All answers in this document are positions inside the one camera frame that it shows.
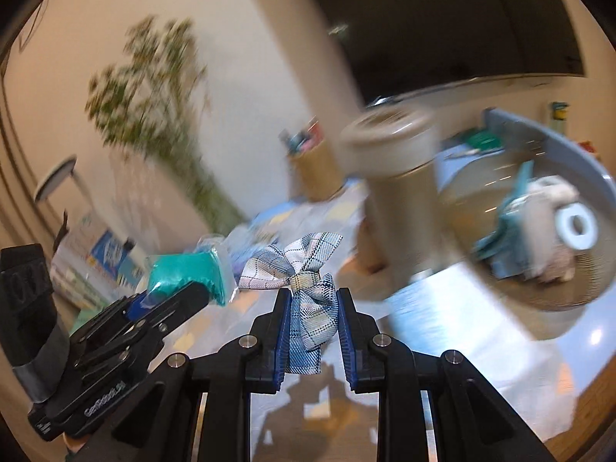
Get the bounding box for plaid fabric bow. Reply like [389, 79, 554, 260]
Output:
[239, 233, 344, 376]

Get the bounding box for teal packet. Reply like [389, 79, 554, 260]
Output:
[474, 161, 536, 257]

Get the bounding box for blue microfiber cloth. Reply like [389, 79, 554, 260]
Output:
[486, 238, 533, 279]

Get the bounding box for scale pattern tablecloth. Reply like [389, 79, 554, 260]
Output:
[168, 178, 598, 462]

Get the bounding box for tall glass vase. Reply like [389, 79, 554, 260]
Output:
[110, 154, 233, 253]

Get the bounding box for blue white tissue pack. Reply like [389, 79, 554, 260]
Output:
[52, 216, 146, 300]

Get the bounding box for grey-blue box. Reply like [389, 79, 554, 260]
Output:
[482, 108, 526, 141]

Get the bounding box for bundle of pens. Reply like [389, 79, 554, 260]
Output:
[279, 118, 324, 156]

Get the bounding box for small green yellow bottle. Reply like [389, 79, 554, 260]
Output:
[550, 101, 570, 132]

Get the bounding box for green packet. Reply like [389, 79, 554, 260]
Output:
[456, 129, 502, 151]

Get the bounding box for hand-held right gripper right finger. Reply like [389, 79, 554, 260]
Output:
[336, 287, 555, 462]

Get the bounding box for green plant stems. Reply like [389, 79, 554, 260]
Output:
[85, 16, 247, 233]

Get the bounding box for wooden pen holder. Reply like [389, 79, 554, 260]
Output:
[289, 137, 345, 203]

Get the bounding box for black wall television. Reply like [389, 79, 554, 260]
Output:
[293, 0, 589, 103]

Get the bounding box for green soft pouch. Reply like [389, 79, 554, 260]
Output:
[144, 245, 233, 307]

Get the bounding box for beige tumbler bottle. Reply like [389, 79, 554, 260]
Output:
[339, 106, 464, 290]

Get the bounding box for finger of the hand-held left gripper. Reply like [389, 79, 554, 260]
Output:
[69, 281, 213, 386]

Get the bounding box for white tape roll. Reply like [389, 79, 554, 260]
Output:
[553, 202, 600, 251]

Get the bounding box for white round lamp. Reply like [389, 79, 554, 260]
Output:
[35, 155, 79, 203]

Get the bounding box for grey round basin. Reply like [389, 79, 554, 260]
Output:
[433, 108, 615, 315]

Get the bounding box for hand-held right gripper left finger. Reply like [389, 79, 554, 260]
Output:
[96, 289, 295, 462]

